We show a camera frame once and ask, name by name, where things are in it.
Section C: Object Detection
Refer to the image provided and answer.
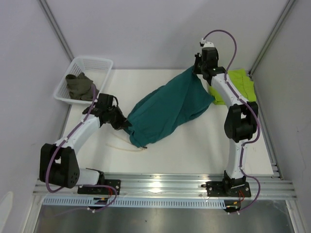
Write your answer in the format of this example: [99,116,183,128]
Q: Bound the right aluminium corner post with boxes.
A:
[248,0,297,77]

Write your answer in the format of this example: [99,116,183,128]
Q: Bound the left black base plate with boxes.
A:
[77,179,121,195]

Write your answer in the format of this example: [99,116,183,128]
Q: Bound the aluminium corner post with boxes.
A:
[37,0,74,61]
[248,0,297,77]

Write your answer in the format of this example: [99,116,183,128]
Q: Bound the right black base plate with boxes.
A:
[201,181,251,198]

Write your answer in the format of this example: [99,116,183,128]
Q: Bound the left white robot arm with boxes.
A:
[39,106,131,194]

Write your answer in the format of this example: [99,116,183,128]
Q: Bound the aluminium mounting rail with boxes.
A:
[33,172,297,200]

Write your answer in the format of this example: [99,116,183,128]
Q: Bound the white slotted cable duct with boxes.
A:
[43,197,226,209]

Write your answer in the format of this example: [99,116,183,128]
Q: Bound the olive green shorts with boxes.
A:
[65,72,99,101]

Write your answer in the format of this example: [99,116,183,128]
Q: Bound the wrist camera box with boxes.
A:
[96,93,114,108]
[201,47,219,64]

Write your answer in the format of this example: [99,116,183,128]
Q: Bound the lime green folded shorts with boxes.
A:
[207,69,257,105]

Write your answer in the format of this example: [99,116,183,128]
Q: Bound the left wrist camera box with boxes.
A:
[96,93,114,108]

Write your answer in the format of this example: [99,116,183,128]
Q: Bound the white plastic basket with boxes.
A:
[53,56,113,105]

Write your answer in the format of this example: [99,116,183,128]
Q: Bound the teal green shorts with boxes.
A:
[125,67,214,148]

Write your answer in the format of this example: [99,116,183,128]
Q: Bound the left aluminium corner post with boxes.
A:
[37,0,74,61]

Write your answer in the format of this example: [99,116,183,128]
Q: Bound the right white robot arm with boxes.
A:
[193,48,258,197]

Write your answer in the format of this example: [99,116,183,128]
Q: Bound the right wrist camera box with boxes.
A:
[201,47,219,64]

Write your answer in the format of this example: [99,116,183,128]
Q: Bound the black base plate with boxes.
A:
[201,181,251,198]
[77,179,121,195]

